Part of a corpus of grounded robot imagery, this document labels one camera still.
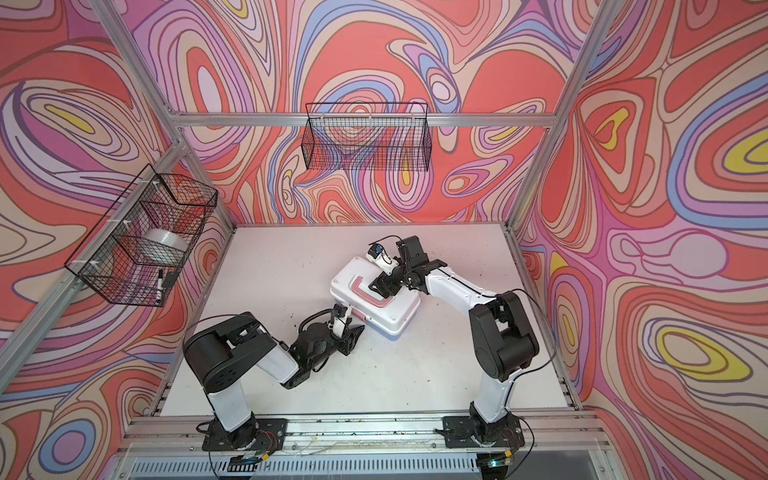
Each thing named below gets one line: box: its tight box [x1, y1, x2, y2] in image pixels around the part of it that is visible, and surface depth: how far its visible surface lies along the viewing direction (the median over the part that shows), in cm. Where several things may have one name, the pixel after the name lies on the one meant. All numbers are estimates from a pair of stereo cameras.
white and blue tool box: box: [330, 256, 421, 337], surface depth 88 cm
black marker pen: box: [156, 269, 164, 305], surface depth 73 cm
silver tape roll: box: [142, 228, 190, 252], surface depth 75 cm
